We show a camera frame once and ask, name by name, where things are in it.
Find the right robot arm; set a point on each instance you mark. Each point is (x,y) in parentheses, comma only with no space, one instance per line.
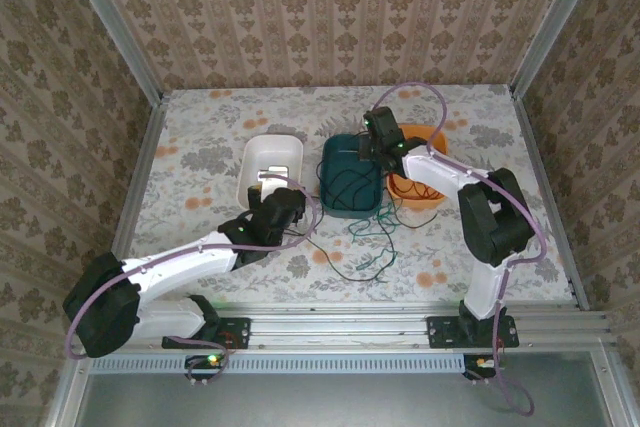
(495,227)

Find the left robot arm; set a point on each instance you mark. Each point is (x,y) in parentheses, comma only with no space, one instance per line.
(175,267)

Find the teal plastic tray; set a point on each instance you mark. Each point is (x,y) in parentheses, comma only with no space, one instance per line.
(340,157)

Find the white plastic tray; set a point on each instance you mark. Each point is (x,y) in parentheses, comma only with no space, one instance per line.
(272,152)

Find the orange plastic tray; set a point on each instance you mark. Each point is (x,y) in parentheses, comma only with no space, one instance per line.
(435,137)

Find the grey metal panel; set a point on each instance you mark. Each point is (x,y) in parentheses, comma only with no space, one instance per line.
(325,399)

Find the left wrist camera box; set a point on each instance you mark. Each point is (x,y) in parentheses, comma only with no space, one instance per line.
(274,174)

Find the left aluminium side rail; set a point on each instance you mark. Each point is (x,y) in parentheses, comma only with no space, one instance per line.
(142,172)

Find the aluminium side rail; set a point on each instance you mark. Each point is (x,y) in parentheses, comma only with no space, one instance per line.
(542,177)
(142,172)

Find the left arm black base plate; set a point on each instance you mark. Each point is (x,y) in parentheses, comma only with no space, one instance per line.
(235,332)

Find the aluminium mounting rail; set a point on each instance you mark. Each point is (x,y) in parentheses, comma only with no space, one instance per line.
(340,329)

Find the right aluminium side rail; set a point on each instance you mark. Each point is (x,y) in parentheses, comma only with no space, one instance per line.
(542,177)

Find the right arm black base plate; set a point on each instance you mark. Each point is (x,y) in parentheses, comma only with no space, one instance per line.
(442,332)

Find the right aluminium frame post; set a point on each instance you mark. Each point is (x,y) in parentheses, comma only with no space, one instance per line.
(555,22)

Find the aluminium frame post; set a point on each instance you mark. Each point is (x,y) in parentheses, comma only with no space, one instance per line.
(115,22)
(555,22)

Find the left aluminium frame post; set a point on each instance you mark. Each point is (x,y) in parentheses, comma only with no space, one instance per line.
(115,22)

